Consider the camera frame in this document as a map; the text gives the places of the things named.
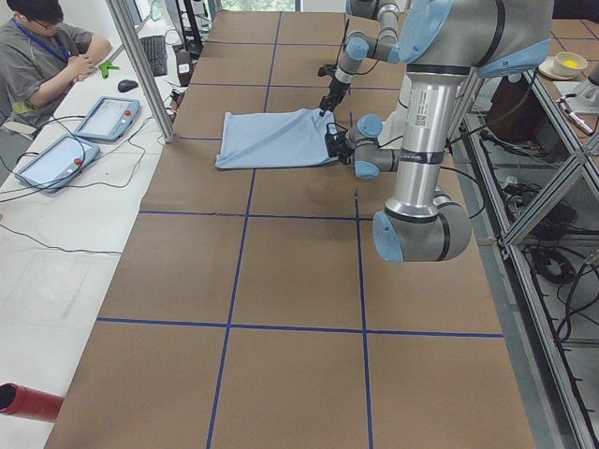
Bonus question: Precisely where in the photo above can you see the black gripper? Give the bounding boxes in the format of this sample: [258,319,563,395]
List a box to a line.
[326,133,352,164]
[318,78,350,116]

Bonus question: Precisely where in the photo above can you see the light blue t-shirt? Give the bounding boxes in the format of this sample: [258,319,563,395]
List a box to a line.
[215,109,334,169]

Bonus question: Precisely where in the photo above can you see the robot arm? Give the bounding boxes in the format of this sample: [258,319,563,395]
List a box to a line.
[317,0,403,116]
[319,1,553,262]

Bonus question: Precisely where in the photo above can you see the black keyboard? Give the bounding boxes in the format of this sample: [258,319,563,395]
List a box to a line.
[139,35,168,77]

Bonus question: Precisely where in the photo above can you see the black computer mouse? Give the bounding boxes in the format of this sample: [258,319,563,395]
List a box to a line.
[117,80,139,94]

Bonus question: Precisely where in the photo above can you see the far teach pendant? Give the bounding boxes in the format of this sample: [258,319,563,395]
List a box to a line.
[73,96,140,143]

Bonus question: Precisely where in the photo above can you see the teach pendant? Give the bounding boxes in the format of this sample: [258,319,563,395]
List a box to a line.
[15,135,100,193]
[73,96,140,143]

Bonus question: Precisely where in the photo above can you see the near teach pendant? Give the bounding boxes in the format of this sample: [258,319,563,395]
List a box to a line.
[15,135,100,193]

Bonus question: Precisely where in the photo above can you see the seated person grey shirt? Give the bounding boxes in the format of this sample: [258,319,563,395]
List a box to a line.
[1,0,111,129]

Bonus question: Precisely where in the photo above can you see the red cylinder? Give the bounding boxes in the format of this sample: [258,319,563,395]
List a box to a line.
[1,383,64,423]

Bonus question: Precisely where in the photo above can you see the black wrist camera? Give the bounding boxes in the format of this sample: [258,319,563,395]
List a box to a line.
[317,64,337,78]
[326,123,338,136]

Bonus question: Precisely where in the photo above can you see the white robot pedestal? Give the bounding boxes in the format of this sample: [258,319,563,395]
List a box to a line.
[375,75,412,171]

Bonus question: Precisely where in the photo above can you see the aluminium frame post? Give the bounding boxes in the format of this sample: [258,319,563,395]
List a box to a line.
[106,0,174,143]

